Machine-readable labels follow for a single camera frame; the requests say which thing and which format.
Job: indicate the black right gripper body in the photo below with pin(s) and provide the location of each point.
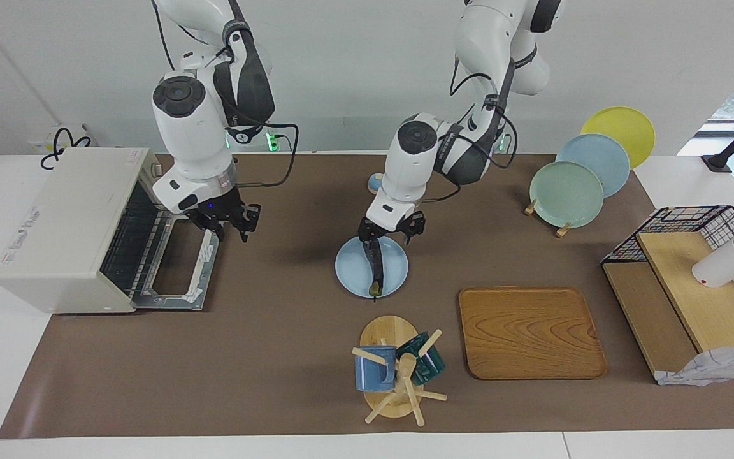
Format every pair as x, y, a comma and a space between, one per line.
223, 213

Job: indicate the yellow plate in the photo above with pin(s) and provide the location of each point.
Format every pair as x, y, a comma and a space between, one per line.
625, 127

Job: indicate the white patterned cloth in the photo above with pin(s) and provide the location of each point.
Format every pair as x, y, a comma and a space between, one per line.
705, 368

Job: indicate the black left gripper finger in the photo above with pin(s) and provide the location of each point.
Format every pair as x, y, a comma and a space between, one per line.
368, 243
414, 234

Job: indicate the brown table mat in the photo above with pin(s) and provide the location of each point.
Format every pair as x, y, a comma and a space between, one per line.
265, 357

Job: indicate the wooden plate rack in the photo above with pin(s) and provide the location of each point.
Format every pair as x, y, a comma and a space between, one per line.
562, 229

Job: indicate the wooden two-tier shelf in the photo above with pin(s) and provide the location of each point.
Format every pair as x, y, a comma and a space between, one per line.
711, 306

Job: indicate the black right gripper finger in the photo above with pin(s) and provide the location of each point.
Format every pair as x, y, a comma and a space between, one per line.
250, 226
218, 234

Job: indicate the light blue smooth plate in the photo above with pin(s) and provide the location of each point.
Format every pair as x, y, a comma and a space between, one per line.
606, 159

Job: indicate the small blue lidded jar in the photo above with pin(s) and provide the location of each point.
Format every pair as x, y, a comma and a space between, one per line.
374, 185

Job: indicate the dark green mug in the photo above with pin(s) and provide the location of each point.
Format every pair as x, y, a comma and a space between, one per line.
427, 366

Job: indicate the wooden mug tree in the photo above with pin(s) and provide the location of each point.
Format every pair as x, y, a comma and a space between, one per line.
389, 331

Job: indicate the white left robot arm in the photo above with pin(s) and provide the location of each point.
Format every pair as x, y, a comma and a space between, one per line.
411, 166

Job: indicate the white cup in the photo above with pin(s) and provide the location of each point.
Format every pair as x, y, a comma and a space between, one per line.
720, 268

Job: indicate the pale green plate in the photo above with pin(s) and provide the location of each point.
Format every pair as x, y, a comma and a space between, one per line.
564, 194

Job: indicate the white socket box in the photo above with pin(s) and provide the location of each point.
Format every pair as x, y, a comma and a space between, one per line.
45, 145

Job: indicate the light blue ribbed plate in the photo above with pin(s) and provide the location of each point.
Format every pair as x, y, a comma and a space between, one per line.
351, 271

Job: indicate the beige toaster oven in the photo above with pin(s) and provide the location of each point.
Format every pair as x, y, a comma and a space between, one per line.
67, 223

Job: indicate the blue mug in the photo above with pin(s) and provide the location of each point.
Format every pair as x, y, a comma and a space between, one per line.
370, 376

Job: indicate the glass oven door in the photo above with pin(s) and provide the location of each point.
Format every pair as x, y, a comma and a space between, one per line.
204, 268

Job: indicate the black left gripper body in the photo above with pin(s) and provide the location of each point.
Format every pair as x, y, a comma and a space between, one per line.
386, 231

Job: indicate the wooden serving tray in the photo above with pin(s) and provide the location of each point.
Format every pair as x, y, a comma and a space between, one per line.
529, 331

